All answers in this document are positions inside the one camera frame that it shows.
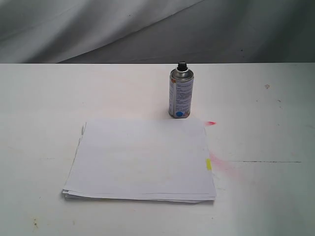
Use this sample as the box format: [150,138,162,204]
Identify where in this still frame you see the silver spray paint can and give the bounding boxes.
[168,61,194,118]

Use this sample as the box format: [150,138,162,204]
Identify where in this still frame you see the white paper stack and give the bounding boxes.
[62,118,217,203]

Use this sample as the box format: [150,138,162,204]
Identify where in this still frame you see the grey backdrop cloth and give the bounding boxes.
[0,0,315,63]

